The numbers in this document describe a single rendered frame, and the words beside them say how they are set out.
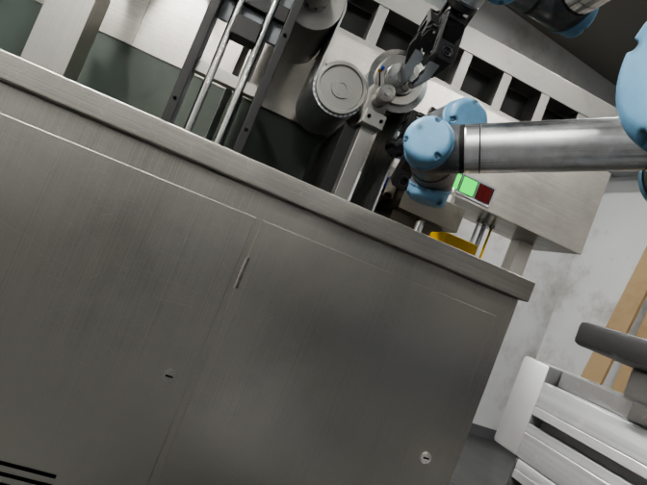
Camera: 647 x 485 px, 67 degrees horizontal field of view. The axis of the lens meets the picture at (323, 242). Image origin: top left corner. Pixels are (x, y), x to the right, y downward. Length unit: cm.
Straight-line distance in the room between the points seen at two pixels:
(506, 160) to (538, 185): 101
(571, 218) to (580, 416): 140
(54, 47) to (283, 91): 59
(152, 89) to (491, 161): 99
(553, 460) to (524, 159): 42
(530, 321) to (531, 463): 378
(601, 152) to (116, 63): 119
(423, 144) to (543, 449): 43
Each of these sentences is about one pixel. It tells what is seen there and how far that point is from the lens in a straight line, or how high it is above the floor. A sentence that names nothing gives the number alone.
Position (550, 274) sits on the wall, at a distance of 433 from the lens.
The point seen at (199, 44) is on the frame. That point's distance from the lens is 102.
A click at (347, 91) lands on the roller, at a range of 117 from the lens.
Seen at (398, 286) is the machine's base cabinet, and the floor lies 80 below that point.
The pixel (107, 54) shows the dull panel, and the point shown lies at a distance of 152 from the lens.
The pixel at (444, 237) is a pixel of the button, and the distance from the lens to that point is 93.
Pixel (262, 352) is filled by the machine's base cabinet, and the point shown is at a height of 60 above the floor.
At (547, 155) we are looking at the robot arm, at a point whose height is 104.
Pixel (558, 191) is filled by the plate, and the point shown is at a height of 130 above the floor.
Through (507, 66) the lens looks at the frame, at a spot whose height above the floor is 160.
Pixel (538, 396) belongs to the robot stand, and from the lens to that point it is 52.
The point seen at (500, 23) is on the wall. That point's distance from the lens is 409.
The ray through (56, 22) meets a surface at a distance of 127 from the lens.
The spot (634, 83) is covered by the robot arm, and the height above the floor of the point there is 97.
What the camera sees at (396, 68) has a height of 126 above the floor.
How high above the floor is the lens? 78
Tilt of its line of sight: 3 degrees up
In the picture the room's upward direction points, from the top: 22 degrees clockwise
